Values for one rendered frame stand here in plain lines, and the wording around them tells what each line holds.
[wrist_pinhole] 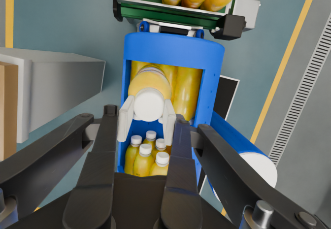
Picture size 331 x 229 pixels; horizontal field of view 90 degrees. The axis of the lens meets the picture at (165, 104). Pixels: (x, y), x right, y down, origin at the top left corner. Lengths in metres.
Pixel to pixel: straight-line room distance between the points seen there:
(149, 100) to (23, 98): 0.63
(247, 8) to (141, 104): 0.73
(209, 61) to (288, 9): 1.69
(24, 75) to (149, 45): 0.50
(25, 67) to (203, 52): 0.60
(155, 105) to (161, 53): 0.19
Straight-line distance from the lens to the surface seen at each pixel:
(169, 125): 0.15
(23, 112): 0.80
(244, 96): 1.88
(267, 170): 0.85
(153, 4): 0.65
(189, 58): 0.38
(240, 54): 1.80
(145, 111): 0.21
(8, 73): 0.73
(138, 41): 0.41
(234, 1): 0.71
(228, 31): 0.66
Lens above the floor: 1.60
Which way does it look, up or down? 75 degrees down
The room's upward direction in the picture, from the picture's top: 167 degrees clockwise
